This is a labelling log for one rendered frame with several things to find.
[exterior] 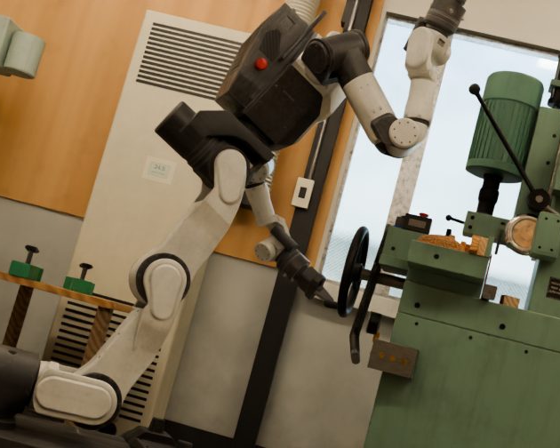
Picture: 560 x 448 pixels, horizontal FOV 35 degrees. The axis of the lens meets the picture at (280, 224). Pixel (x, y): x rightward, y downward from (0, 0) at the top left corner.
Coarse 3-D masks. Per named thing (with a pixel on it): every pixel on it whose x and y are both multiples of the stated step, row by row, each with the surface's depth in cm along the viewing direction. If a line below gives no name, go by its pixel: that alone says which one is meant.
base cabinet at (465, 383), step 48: (432, 336) 247; (480, 336) 245; (384, 384) 248; (432, 384) 245; (480, 384) 243; (528, 384) 240; (384, 432) 245; (432, 432) 243; (480, 432) 241; (528, 432) 238
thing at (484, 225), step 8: (472, 216) 269; (480, 216) 269; (488, 216) 269; (464, 224) 270; (472, 224) 269; (480, 224) 269; (488, 224) 268; (496, 224) 268; (464, 232) 269; (472, 232) 269; (480, 232) 268; (488, 232) 268; (496, 232) 267; (496, 240) 268; (504, 240) 267
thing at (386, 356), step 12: (372, 348) 242; (384, 348) 241; (396, 348) 241; (408, 348) 240; (372, 360) 241; (384, 360) 241; (396, 360) 240; (408, 360) 240; (396, 372) 240; (408, 372) 239
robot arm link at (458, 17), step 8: (440, 0) 230; (448, 0) 229; (456, 0) 230; (464, 0) 233; (432, 8) 231; (440, 8) 229; (448, 8) 229; (456, 8) 229; (464, 8) 230; (448, 16) 229; (456, 16) 230
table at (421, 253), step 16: (384, 256) 264; (416, 256) 241; (432, 256) 240; (448, 256) 240; (464, 256) 239; (480, 256) 238; (400, 272) 272; (432, 272) 251; (448, 272) 242; (464, 272) 238; (480, 272) 237
